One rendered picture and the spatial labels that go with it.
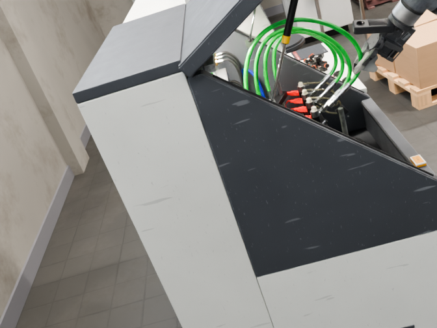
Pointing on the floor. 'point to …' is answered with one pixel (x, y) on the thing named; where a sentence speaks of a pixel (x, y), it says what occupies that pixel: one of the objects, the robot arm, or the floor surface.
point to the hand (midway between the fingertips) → (354, 67)
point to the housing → (169, 169)
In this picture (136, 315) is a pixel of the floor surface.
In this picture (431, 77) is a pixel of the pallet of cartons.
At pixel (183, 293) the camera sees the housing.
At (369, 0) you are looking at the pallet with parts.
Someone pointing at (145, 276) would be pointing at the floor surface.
